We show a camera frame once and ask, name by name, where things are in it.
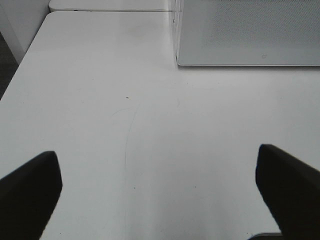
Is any white microwave door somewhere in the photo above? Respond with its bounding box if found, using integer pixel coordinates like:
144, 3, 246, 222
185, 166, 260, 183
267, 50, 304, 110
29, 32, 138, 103
174, 0, 320, 66

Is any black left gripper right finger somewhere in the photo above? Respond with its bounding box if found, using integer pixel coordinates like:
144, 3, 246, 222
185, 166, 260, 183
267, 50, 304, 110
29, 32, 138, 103
255, 144, 320, 240

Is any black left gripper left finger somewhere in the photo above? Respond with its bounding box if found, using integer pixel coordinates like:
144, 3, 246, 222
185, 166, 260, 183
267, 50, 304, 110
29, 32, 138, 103
0, 151, 63, 240

